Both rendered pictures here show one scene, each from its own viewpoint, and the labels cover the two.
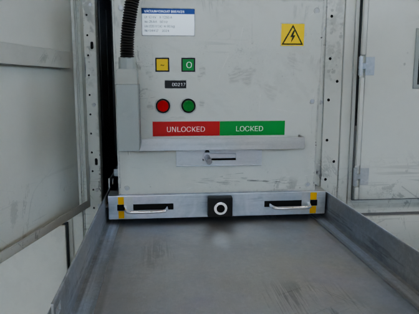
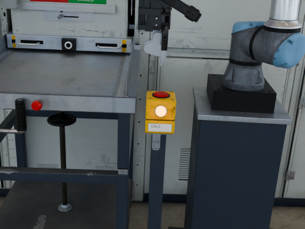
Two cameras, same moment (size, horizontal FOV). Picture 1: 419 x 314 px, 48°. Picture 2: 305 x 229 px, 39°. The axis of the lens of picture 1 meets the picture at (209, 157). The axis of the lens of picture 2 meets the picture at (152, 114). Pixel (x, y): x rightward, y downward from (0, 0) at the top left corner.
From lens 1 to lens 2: 0.87 m
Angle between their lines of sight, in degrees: 13
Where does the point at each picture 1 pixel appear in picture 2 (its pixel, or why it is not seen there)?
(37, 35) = not seen: outside the picture
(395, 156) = (184, 22)
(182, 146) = (44, 7)
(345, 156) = not seen: hidden behind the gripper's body
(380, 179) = (174, 35)
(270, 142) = (95, 8)
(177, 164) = (44, 18)
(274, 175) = (101, 28)
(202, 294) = (27, 78)
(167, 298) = (10, 78)
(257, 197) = (91, 40)
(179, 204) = (46, 41)
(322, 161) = not seen: hidden behind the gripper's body
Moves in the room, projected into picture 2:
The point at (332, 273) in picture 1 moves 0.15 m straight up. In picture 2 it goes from (98, 77) to (98, 35)
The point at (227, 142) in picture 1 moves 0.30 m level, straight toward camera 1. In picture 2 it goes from (70, 7) to (43, 18)
